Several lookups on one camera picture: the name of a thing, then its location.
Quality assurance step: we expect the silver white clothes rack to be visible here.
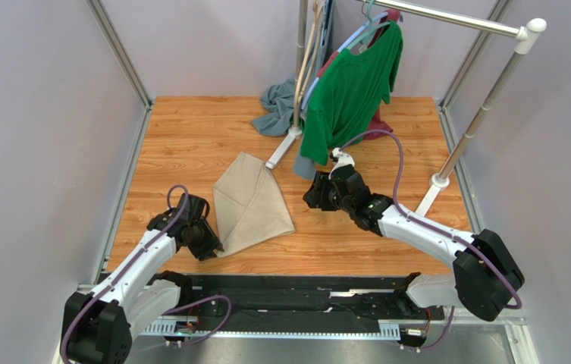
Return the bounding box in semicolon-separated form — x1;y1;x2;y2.
265;0;548;217

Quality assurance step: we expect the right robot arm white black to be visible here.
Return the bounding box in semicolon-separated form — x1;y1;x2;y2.
303;165;525;322

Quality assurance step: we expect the light blue clothes hanger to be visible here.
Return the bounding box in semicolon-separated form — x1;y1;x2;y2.
300;11;399;111

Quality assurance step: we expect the aluminium frame rail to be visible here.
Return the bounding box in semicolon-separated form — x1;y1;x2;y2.
59;272;518;363

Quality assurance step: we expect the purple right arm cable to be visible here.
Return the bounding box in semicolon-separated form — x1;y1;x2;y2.
337;129;523;353

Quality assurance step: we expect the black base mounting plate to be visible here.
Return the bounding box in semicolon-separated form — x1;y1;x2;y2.
147;273;449;335

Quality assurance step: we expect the teal clothes hanger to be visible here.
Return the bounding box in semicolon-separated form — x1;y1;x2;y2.
346;1;391;54

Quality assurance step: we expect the green t-shirt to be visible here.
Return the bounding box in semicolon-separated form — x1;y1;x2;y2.
300;21;403;165

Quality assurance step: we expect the beige wooden clothes hanger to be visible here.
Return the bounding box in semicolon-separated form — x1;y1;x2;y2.
292;1;325;136

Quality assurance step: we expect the maroon garment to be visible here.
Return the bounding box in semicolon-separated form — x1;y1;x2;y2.
329;9;403;133

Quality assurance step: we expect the blue-grey garment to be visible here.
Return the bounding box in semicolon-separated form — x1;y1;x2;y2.
252;10;328;169

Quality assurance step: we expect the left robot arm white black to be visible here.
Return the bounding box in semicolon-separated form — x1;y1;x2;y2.
59;192;221;363

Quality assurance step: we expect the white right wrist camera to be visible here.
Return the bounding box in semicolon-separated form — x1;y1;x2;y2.
330;148;355;171

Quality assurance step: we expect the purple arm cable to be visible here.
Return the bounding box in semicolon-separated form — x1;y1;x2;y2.
337;129;523;353
60;184;233;364

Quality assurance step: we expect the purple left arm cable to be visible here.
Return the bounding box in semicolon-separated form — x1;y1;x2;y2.
60;184;233;364

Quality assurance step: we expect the beige linen napkin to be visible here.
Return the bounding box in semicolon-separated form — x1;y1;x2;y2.
212;152;295;258

